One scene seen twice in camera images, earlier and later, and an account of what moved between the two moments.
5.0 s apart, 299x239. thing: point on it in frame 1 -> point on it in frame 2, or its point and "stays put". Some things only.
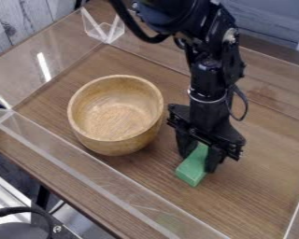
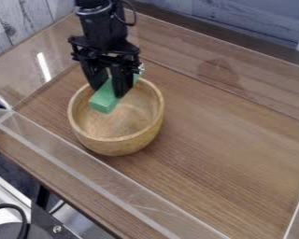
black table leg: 44,196 stays put
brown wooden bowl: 115,112 stays put
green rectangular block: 194,167 -> 103,99
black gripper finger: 187,142 -> 96,72
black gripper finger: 215,158 -> 122,78
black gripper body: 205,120 -> 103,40
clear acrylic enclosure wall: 79,125 stays put
